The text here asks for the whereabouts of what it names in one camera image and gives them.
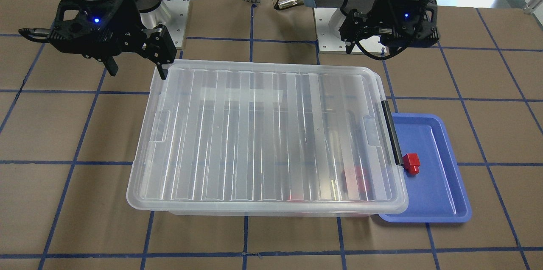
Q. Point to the clear plastic box lid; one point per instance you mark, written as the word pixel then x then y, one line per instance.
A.
pixel 223 136

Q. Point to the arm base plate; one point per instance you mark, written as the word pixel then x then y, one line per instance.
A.
pixel 327 23
pixel 172 14

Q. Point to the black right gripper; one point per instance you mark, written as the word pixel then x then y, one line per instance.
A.
pixel 127 23

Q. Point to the red block on tray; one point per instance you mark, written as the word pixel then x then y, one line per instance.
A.
pixel 411 163

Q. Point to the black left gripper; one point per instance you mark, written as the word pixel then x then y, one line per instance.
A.
pixel 379 12

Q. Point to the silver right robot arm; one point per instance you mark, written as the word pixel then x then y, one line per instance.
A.
pixel 103 29

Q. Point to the clear plastic storage box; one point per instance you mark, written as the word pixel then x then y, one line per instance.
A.
pixel 273 214

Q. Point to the blue plastic tray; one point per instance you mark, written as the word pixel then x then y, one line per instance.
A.
pixel 437 193

